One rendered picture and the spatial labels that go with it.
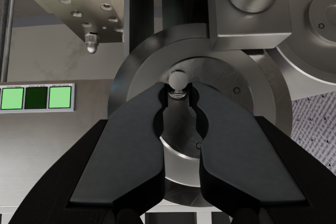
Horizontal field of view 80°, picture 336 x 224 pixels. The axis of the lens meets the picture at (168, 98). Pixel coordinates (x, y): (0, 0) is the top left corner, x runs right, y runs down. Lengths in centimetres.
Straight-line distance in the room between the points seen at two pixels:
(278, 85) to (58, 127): 49
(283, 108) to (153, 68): 11
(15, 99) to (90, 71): 169
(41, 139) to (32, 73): 206
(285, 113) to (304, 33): 7
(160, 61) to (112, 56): 207
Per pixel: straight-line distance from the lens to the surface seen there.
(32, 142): 60
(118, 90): 17
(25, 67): 269
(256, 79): 17
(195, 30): 18
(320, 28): 22
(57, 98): 57
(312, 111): 36
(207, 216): 54
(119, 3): 40
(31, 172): 61
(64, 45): 251
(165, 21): 56
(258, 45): 17
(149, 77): 16
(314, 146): 36
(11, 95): 63
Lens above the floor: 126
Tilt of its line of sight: 8 degrees down
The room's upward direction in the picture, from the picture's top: 179 degrees clockwise
